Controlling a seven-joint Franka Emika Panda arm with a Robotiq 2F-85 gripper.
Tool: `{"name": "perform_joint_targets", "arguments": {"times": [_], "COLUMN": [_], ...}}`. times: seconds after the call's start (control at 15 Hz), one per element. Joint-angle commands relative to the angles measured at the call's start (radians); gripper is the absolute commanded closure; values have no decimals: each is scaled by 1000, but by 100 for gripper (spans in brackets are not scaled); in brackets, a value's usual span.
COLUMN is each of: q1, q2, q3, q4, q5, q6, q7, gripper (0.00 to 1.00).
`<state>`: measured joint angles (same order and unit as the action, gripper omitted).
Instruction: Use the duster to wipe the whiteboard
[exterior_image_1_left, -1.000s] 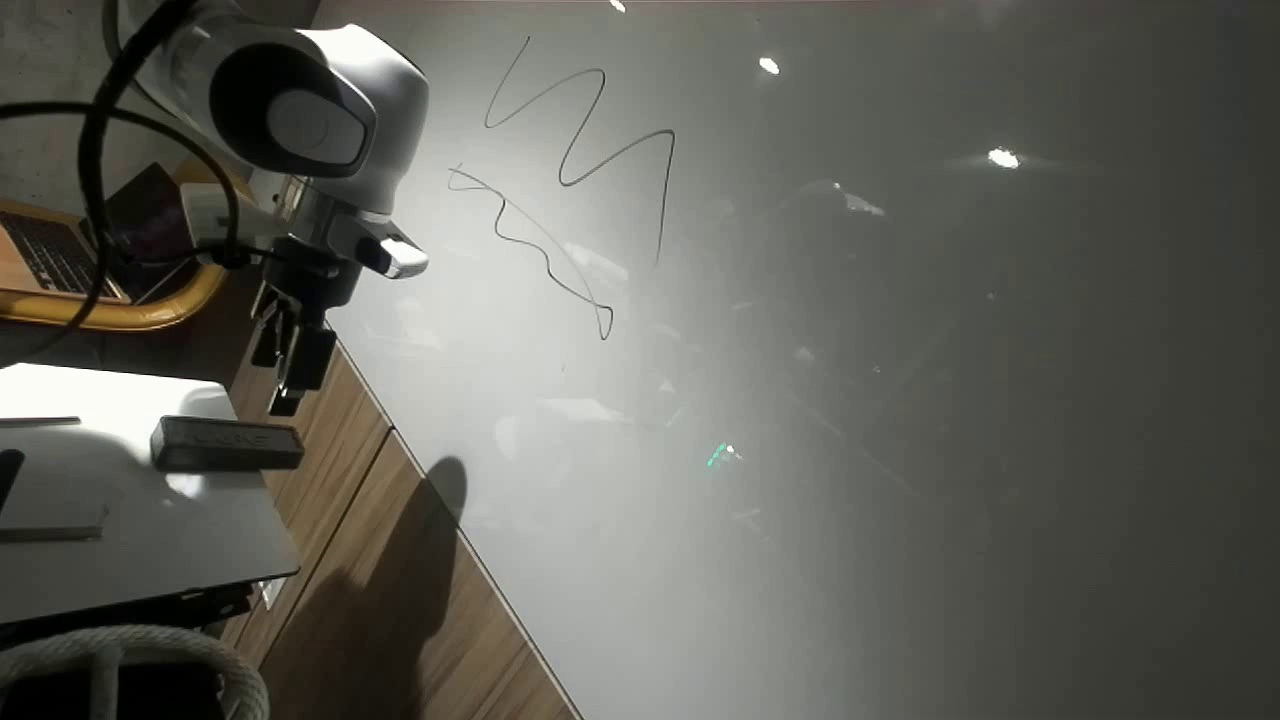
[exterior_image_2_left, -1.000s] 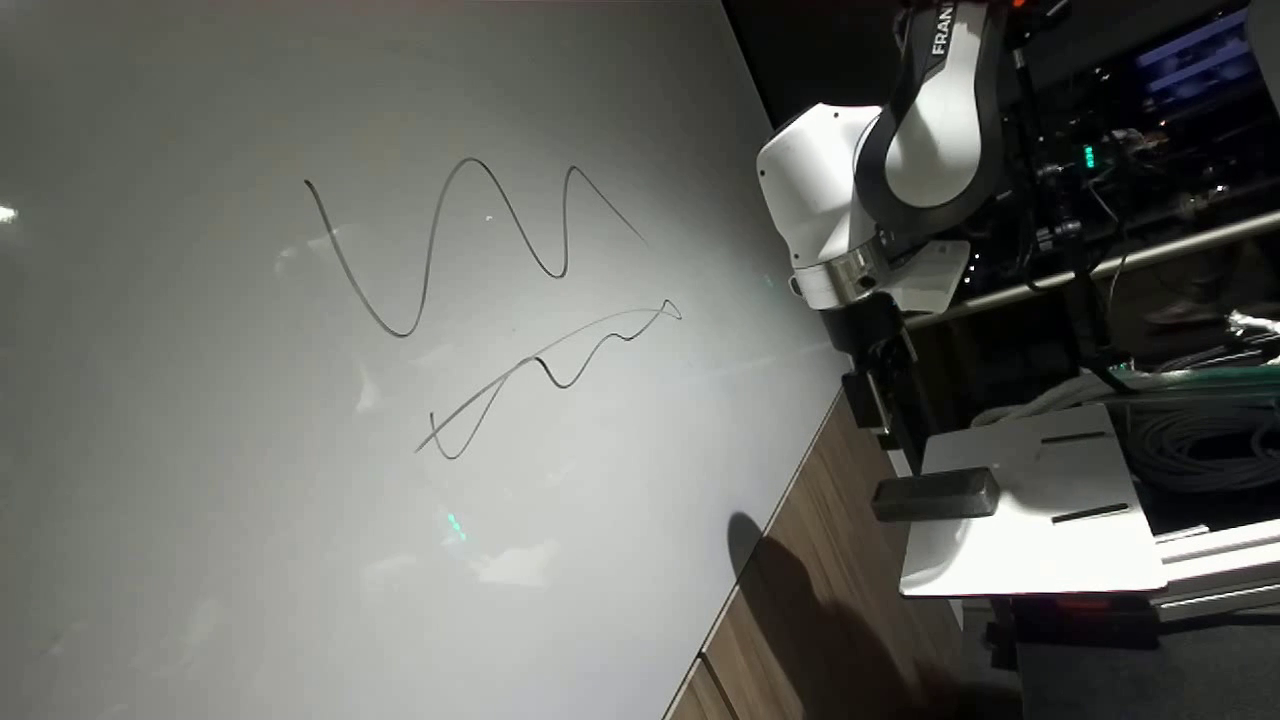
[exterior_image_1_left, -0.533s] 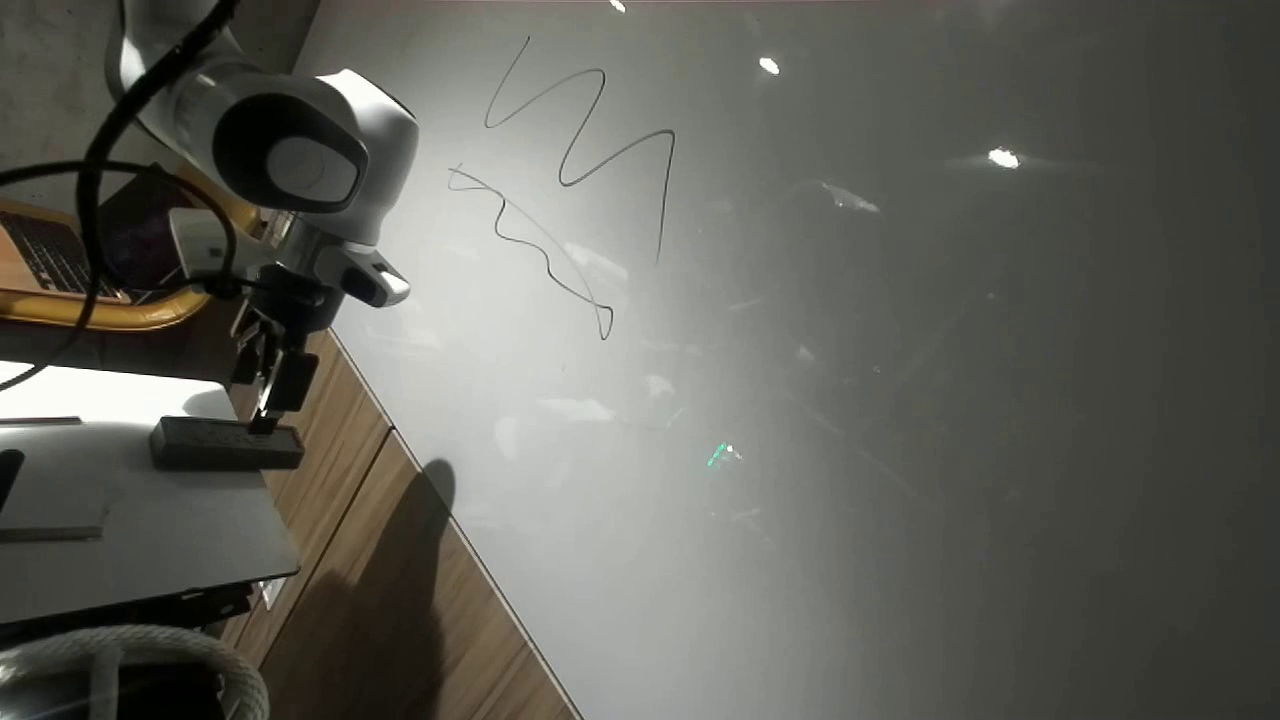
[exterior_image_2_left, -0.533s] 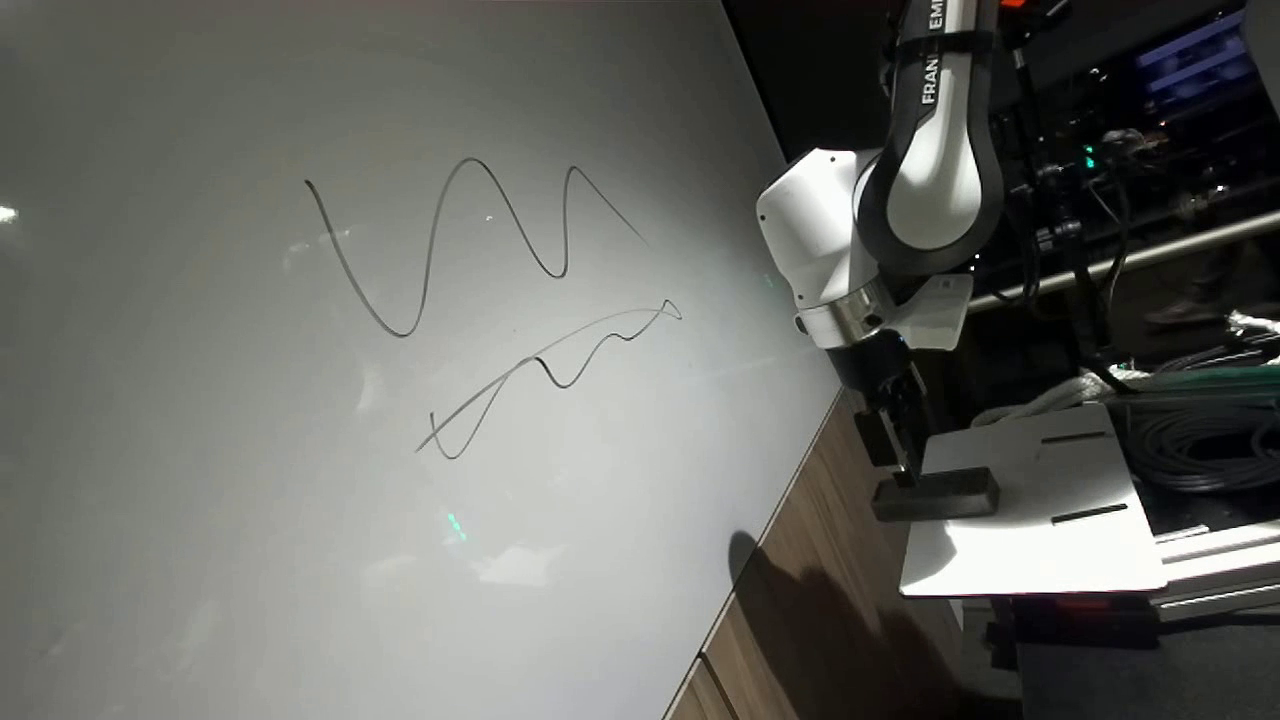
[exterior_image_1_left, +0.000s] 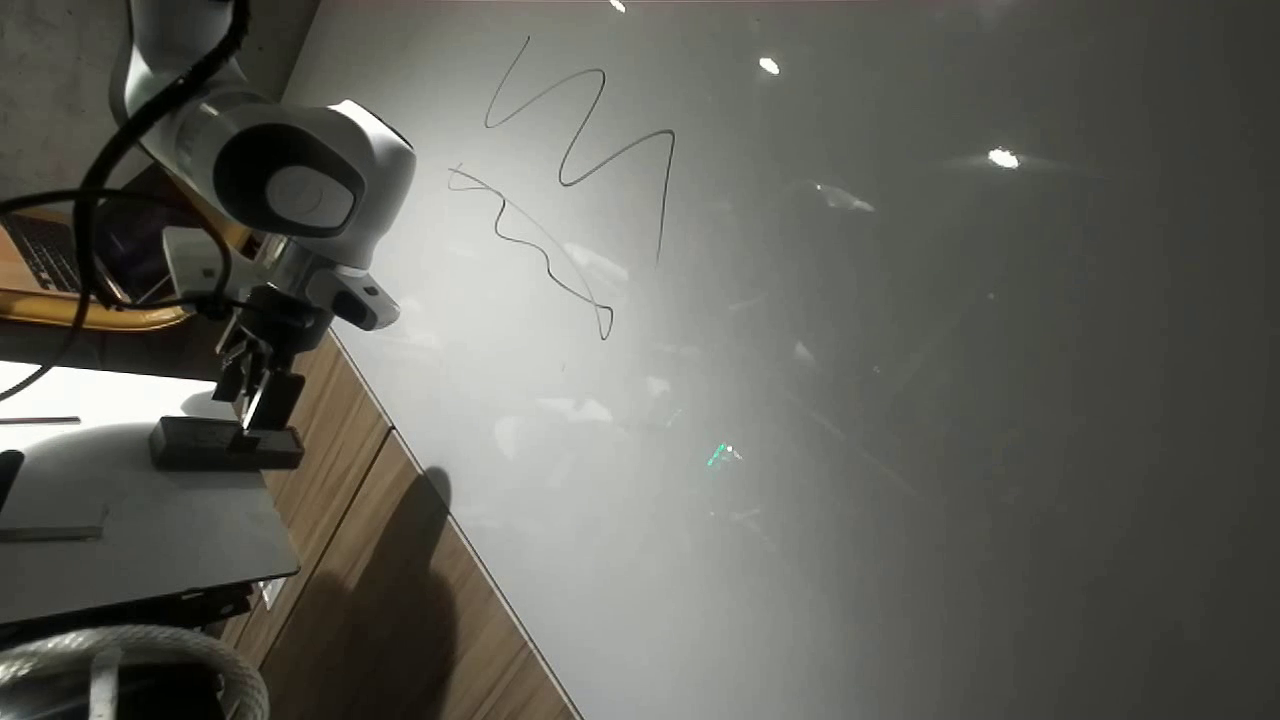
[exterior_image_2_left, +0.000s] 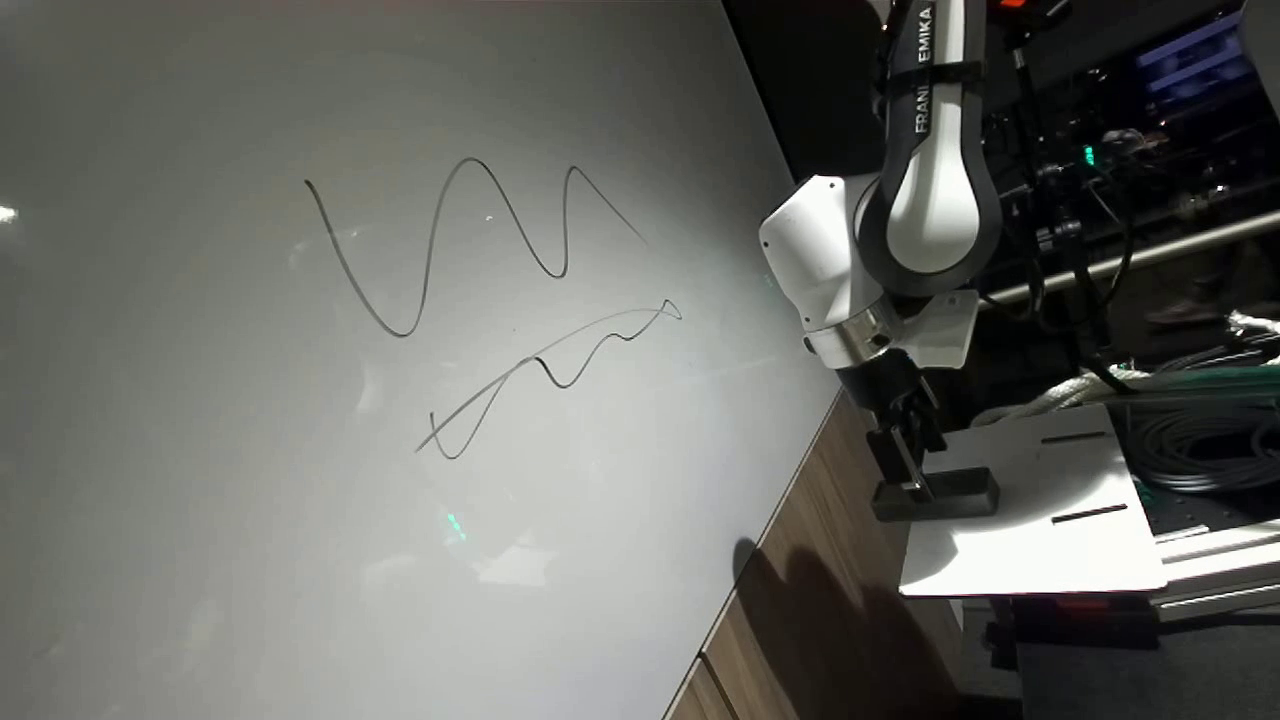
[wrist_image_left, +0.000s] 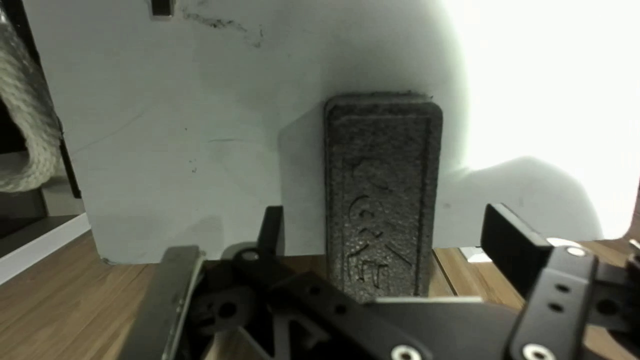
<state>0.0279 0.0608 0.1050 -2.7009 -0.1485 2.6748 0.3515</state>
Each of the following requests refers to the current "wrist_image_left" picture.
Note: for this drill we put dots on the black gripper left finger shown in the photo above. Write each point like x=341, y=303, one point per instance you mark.
x=292, y=293

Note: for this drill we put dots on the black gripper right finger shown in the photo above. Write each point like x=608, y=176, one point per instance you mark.
x=553, y=293

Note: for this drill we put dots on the black felt whiteboard duster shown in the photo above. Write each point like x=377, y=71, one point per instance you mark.
x=383, y=193

